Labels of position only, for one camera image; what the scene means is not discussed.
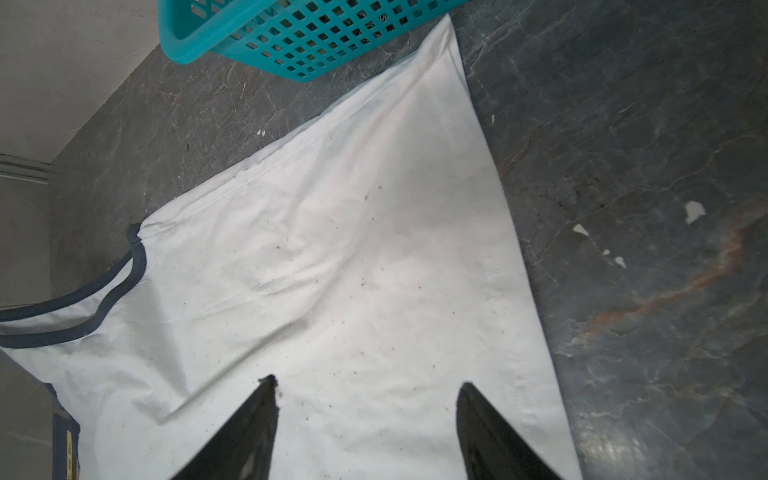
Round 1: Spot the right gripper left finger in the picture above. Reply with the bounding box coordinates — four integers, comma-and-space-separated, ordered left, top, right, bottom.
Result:
174, 375, 279, 480

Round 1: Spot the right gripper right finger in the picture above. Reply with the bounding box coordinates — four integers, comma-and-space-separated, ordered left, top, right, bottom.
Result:
456, 382, 560, 480

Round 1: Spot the white navy-trimmed tank top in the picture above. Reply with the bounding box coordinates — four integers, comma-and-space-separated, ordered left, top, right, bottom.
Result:
1, 17, 581, 479

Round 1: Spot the teal plastic basket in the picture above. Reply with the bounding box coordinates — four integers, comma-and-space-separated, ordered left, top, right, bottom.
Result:
158, 0, 464, 83

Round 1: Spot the blue book yellow label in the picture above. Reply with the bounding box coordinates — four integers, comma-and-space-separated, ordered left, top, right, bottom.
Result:
51, 407, 80, 480

